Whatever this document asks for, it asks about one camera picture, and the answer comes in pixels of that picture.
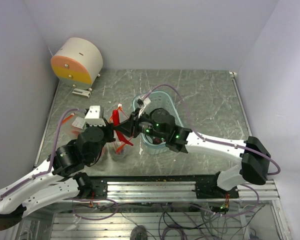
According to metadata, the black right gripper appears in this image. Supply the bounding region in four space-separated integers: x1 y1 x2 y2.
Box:
115 108 168 141

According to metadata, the clear zip bag orange zipper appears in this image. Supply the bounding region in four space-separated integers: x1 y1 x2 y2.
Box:
60 112 90 140

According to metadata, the light blue plastic basket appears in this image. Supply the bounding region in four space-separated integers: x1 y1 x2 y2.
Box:
141 90 184 155

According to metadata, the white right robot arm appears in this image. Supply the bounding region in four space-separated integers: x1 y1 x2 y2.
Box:
111 108 270 198

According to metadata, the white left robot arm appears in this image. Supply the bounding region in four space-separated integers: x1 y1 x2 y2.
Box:
0 123 115 231

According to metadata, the cream round drawer cabinet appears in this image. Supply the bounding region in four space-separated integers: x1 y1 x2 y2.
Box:
50 37 103 90

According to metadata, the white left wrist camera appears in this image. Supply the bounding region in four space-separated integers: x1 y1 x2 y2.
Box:
84 105 106 127

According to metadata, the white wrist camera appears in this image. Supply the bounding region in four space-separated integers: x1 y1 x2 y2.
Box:
84 105 106 127
136 96 151 118

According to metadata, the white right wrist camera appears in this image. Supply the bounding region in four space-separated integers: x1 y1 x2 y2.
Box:
136 96 151 118

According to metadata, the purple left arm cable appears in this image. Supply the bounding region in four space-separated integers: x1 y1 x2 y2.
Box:
0 107 87 208

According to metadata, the small white metal bracket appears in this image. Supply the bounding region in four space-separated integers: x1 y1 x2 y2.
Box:
72 88 91 99

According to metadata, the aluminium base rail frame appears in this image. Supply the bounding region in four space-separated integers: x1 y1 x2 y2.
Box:
12 176 290 240

